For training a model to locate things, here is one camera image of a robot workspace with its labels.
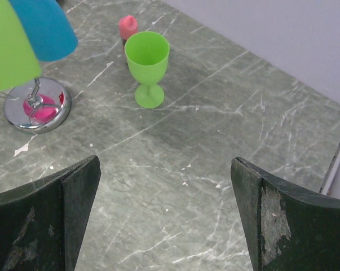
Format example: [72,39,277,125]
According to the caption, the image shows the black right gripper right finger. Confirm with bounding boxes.
[231,157,340,270]

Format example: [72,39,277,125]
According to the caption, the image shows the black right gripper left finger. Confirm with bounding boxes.
[0,155,101,270]

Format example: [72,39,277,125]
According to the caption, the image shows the green wine glass front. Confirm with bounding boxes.
[0,0,42,91]

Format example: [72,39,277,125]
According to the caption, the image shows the green wine glass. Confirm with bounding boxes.
[0,0,42,91]
[125,31,170,109]

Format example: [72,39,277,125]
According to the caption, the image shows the blue wine glass front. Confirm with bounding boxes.
[10,0,78,62]

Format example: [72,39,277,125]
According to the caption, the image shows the green wine glass back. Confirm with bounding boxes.
[125,31,170,109]

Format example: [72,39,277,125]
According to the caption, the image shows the chrome wine glass rack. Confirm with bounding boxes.
[3,77,72,134]

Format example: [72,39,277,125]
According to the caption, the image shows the aluminium mounting rail frame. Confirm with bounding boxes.
[319,115,340,195]

